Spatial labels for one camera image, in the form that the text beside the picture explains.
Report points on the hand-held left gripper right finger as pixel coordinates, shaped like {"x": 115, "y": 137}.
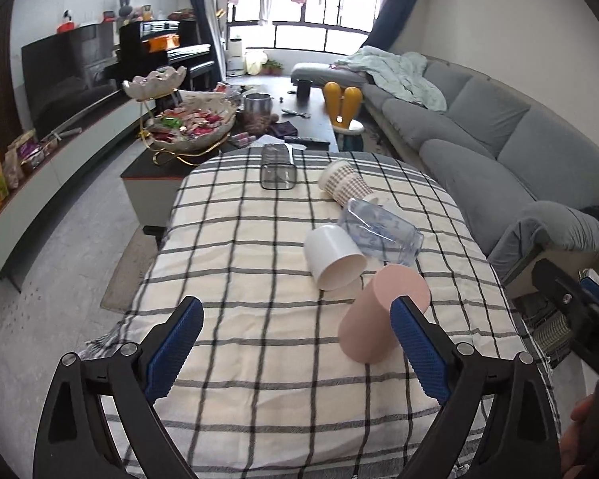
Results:
{"x": 418, "y": 342}

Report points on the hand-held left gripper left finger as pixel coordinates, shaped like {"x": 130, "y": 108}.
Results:
{"x": 175, "y": 342}

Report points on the pink cup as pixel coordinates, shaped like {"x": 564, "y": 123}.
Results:
{"x": 374, "y": 317}

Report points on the clear blue-printed plastic cup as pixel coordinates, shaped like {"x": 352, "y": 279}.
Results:
{"x": 379, "y": 232}

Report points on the white cup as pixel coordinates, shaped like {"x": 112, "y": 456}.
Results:
{"x": 329, "y": 252}

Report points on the beige checkered cup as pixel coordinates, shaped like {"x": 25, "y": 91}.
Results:
{"x": 347, "y": 183}

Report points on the grey transparent square cup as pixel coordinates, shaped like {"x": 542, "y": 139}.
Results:
{"x": 278, "y": 172}

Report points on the black cup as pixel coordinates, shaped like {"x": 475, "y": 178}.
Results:
{"x": 304, "y": 89}

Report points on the person's right hand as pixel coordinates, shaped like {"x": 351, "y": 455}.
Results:
{"x": 576, "y": 434}

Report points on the beige floor rug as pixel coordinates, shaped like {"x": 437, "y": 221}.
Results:
{"x": 130, "y": 269}

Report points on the checked white tablecloth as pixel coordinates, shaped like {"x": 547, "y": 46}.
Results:
{"x": 239, "y": 264}

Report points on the grey sofa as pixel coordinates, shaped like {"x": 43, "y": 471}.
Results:
{"x": 479, "y": 124}

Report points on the two-tier white snack tray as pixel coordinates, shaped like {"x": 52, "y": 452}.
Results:
{"x": 192, "y": 135}

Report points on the white television cabinet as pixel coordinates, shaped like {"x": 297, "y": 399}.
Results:
{"x": 80, "y": 157}

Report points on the pile of wrapped candies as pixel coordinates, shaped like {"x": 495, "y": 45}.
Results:
{"x": 189, "y": 120}

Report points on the black remote control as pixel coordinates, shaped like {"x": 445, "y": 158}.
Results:
{"x": 304, "y": 139}

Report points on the purple cloth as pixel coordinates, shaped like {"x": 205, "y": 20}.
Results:
{"x": 284, "y": 128}

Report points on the purple snack packets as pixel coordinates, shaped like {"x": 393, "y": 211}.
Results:
{"x": 25, "y": 154}

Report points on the dark coffee table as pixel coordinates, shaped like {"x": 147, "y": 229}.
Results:
{"x": 312, "y": 122}

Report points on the metal canister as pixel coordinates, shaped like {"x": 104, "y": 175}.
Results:
{"x": 257, "y": 110}

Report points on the yellow rabbit-ear stool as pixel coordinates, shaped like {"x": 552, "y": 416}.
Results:
{"x": 347, "y": 105}

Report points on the light green blanket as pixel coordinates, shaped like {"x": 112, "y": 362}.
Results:
{"x": 404, "y": 72}

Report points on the black piano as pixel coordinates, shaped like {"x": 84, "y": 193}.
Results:
{"x": 179, "y": 57}

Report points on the black television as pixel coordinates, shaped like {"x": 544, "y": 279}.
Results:
{"x": 60, "y": 77}

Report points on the white air purifier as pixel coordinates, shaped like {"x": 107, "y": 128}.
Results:
{"x": 235, "y": 55}

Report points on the orange box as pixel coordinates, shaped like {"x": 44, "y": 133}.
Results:
{"x": 163, "y": 43}

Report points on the blue curtain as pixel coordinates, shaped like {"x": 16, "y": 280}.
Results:
{"x": 397, "y": 5}
{"x": 202, "y": 5}

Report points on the black-framed window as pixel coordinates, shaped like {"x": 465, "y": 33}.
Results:
{"x": 299, "y": 35}

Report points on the grey rabbit plush toy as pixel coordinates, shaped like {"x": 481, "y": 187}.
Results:
{"x": 125, "y": 9}

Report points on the red and white toy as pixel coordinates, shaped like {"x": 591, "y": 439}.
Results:
{"x": 66, "y": 22}

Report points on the white hanging garment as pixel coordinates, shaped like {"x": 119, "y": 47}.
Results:
{"x": 264, "y": 7}

